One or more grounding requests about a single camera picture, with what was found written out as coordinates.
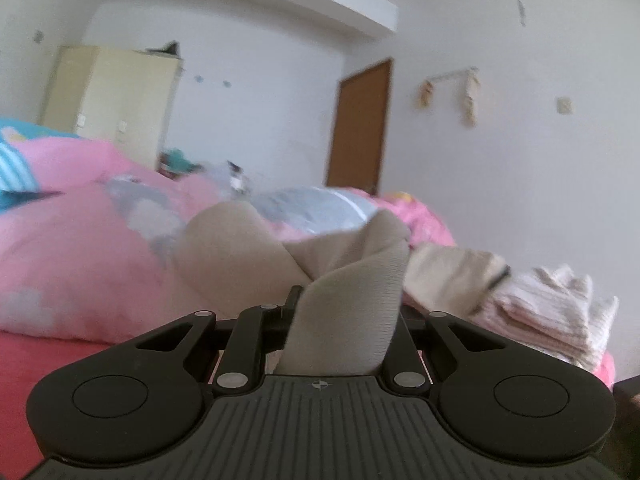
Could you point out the beige zip jacket black stripes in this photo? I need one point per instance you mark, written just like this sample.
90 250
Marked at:
340 310

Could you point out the dark item on wardrobe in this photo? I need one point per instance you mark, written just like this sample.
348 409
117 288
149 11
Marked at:
167 48

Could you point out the pink printed bed blanket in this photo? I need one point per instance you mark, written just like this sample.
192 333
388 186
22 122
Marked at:
30 385

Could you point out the small teal object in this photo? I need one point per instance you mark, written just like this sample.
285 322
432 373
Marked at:
177 160

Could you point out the folded checked garment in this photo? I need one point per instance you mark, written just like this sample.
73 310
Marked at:
545 310

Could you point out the white wall switch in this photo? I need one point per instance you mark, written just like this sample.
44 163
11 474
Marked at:
564 105

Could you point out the pink grey blue floral quilt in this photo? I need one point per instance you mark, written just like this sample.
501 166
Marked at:
100 240

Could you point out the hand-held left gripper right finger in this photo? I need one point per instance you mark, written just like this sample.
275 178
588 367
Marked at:
407 347

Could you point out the wall coat hook rack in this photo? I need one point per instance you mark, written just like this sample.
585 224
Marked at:
467 95

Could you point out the cream wardrobe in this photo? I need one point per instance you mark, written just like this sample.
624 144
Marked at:
115 105

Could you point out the dark brown object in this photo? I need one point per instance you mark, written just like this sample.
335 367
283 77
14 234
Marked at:
627 420

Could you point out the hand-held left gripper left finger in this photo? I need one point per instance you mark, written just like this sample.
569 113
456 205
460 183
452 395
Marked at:
292 306

